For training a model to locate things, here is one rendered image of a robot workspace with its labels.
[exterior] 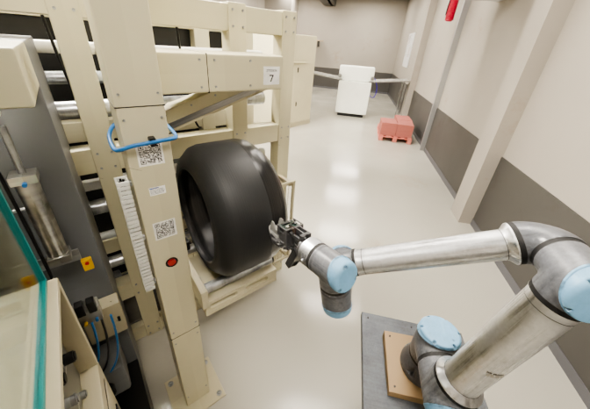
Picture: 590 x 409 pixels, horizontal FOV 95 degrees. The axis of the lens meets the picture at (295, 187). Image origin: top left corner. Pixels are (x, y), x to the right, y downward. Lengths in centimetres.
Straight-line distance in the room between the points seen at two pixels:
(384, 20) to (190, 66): 1292
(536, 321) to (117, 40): 123
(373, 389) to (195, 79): 146
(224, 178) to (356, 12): 1315
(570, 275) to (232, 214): 88
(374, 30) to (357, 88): 580
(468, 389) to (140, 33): 137
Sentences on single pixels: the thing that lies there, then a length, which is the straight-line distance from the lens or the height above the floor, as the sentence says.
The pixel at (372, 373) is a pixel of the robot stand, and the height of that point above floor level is 60.
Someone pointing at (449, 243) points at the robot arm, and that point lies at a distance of 91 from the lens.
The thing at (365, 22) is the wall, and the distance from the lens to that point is 1385.
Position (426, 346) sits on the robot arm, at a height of 87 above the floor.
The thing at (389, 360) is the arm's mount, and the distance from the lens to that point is 148.
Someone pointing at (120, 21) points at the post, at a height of 186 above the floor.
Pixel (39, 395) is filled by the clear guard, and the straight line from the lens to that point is 73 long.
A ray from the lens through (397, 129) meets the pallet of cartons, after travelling 658.
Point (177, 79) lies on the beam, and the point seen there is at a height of 169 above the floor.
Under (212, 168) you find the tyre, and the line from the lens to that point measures 100.
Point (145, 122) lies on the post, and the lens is 93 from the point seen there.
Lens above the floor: 185
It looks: 28 degrees down
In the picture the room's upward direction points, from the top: 4 degrees clockwise
